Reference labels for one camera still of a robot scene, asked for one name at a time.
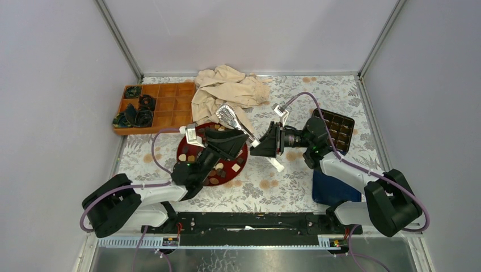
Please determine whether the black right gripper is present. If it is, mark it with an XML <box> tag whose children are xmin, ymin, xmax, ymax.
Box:
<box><xmin>250</xmin><ymin>121</ymin><xmax>313</xmax><ymax>158</ymax></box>

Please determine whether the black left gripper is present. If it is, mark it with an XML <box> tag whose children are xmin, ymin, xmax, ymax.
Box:
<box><xmin>195</xmin><ymin>127</ymin><xmax>247</xmax><ymax>184</ymax></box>

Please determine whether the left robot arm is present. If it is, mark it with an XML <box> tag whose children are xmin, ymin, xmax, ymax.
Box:
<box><xmin>79</xmin><ymin>129</ymin><xmax>248</xmax><ymax>238</ymax></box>

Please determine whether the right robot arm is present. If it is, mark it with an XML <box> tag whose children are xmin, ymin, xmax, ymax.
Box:
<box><xmin>250</xmin><ymin>117</ymin><xmax>423</xmax><ymax>237</ymax></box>

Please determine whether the navy chocolate box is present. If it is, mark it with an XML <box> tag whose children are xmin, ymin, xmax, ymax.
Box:
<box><xmin>320</xmin><ymin>109</ymin><xmax>355</xmax><ymax>155</ymax></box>

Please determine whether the red round tray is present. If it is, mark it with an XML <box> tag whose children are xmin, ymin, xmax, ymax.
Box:
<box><xmin>176</xmin><ymin>122</ymin><xmax>248</xmax><ymax>186</ymax></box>

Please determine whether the floral tablecloth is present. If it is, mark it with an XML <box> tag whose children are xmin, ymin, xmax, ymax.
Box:
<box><xmin>116</xmin><ymin>75</ymin><xmax>382</xmax><ymax>212</ymax></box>

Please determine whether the beige crumpled cloth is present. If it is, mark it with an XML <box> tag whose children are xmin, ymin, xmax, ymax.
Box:
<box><xmin>191</xmin><ymin>65</ymin><xmax>271</xmax><ymax>130</ymax></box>

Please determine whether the wooden compartment tray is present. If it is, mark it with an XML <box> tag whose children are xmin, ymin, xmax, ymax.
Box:
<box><xmin>112</xmin><ymin>82</ymin><xmax>196</xmax><ymax>135</ymax></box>

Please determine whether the navy box lid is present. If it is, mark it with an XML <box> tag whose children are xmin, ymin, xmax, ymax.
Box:
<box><xmin>311</xmin><ymin>171</ymin><xmax>361</xmax><ymax>206</ymax></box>

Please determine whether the dark rolled tie patterned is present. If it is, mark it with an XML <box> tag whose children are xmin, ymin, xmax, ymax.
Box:
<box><xmin>134</xmin><ymin>109</ymin><xmax>154</xmax><ymax>128</ymax></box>

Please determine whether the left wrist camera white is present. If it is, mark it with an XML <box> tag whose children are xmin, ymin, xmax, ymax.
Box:
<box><xmin>179</xmin><ymin>124</ymin><xmax>205</xmax><ymax>147</ymax></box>

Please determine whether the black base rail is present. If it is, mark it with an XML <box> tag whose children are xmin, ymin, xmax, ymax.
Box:
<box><xmin>140</xmin><ymin>212</ymin><xmax>363</xmax><ymax>247</ymax></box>

